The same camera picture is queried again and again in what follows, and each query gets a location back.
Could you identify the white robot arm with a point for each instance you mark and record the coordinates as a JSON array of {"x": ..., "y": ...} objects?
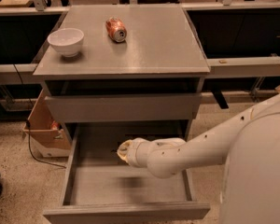
[{"x": 248, "y": 145}]

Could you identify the cardboard box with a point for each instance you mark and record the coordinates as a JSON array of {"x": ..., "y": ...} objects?
[{"x": 48, "y": 135}]

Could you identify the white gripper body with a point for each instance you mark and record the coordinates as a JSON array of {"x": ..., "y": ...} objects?
[{"x": 134, "y": 151}]

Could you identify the grey drawer cabinet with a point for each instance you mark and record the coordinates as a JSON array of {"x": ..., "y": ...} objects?
[{"x": 160, "y": 55}]

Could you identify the grey metal rail frame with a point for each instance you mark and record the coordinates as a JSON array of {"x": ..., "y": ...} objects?
[{"x": 240, "y": 38}]

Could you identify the orange soda can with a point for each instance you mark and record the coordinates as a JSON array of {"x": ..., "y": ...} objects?
[{"x": 116, "y": 29}]

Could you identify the white ceramic bowl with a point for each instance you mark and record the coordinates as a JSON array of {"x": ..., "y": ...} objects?
[{"x": 67, "y": 42}]

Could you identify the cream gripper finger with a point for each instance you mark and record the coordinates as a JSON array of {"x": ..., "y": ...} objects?
[
  {"x": 122, "y": 155},
  {"x": 125, "y": 145}
]

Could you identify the grey top drawer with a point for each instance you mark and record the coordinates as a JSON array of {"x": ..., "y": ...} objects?
[{"x": 108, "y": 108}]

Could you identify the grey open middle drawer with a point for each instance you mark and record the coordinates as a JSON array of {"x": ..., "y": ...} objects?
[{"x": 100, "y": 188}]

